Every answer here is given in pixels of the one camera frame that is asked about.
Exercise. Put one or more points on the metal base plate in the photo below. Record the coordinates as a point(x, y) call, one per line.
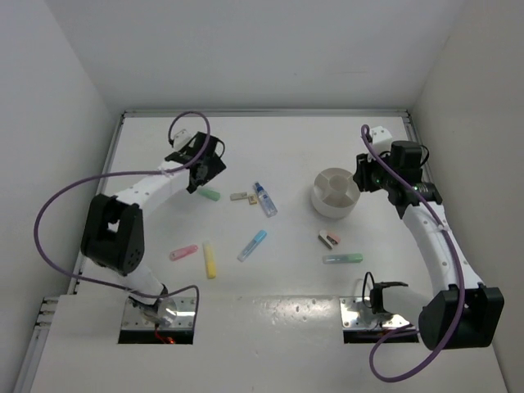
point(355, 316)
point(175, 313)

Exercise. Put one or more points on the beige eraser block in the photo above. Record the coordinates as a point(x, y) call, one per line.
point(238, 196)

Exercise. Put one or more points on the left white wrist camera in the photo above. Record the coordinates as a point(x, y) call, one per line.
point(181, 138)

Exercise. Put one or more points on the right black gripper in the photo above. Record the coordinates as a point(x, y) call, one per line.
point(361, 176)

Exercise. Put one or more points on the pink white stapler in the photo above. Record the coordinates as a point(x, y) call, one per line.
point(330, 240)

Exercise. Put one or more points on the blue capped glue stick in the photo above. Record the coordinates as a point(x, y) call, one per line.
point(249, 248)

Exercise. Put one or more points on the clear spray bottle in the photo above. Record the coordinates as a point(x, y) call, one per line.
point(265, 200)

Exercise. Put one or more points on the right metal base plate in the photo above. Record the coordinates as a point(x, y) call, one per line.
point(355, 316)

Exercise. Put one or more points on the white round divided container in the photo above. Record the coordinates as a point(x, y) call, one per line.
point(334, 193)

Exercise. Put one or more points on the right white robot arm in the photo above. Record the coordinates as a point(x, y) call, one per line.
point(462, 308)

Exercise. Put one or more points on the tan eraser block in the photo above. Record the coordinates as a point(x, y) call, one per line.
point(252, 199)

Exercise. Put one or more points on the green highlighter pen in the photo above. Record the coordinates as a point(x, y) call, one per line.
point(209, 194)

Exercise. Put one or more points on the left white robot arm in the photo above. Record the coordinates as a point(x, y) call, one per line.
point(113, 235)

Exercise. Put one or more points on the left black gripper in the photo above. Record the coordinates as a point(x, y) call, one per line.
point(214, 167)

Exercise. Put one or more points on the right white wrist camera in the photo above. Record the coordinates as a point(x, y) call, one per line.
point(380, 139)

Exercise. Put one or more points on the green clear tube pen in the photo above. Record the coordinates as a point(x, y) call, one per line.
point(343, 259)

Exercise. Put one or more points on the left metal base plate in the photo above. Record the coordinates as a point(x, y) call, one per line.
point(175, 313)

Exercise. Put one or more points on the yellow highlighter pen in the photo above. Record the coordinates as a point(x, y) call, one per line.
point(209, 258)

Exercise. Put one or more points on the pink highlighter pen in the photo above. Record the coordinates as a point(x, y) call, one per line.
point(183, 252)

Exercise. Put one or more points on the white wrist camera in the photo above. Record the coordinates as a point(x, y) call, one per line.
point(181, 138)
point(380, 139)

